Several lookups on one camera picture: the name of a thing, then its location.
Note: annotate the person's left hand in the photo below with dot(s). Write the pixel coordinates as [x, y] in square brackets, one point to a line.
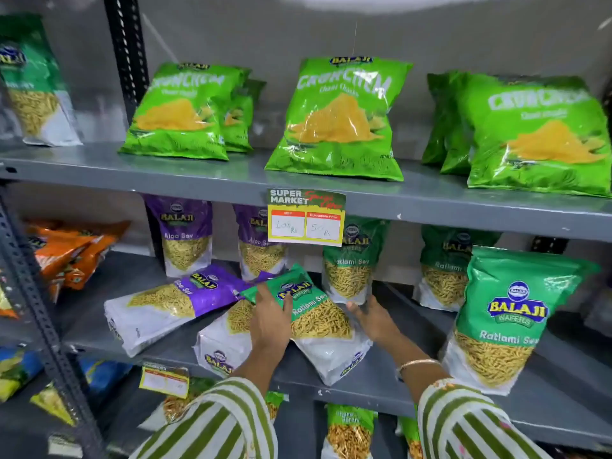
[268, 329]

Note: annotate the person's right hand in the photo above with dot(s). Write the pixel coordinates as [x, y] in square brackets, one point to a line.
[380, 327]

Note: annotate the person's left thumb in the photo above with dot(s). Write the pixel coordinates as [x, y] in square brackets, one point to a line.
[289, 304]

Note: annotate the person's right thumb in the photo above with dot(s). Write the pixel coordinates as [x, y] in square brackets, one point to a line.
[356, 310]

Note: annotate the green and white snack packet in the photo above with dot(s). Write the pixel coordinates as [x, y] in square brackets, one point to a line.
[222, 344]
[507, 325]
[411, 437]
[351, 272]
[33, 85]
[325, 325]
[442, 272]
[275, 403]
[349, 432]
[177, 401]

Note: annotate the person's left forearm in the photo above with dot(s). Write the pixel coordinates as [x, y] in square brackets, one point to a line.
[215, 420]

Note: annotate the person's right forearm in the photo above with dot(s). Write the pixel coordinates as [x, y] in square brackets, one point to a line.
[468, 420]

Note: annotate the purple and white snack packet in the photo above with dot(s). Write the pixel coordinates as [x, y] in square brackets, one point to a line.
[162, 305]
[184, 243]
[256, 253]

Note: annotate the gold bangle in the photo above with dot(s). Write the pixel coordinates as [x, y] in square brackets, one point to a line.
[418, 363]

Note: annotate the yellow and red price tag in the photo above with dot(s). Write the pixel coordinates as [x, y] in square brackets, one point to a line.
[306, 219]

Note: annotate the grey metal shelf rack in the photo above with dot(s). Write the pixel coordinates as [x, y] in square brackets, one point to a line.
[248, 179]

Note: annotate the small yellow price tag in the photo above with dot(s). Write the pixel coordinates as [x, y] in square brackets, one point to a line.
[165, 381]

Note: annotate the light green chips packet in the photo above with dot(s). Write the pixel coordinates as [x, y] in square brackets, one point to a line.
[339, 119]
[540, 138]
[442, 124]
[184, 114]
[241, 119]

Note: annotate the blue and yellow snack packet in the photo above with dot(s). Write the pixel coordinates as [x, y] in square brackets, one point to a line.
[16, 372]
[81, 387]

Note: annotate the small white shelf label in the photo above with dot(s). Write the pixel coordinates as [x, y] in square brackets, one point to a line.
[64, 446]

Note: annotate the yellow and orange snack packet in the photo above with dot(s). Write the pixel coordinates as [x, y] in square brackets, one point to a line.
[5, 303]

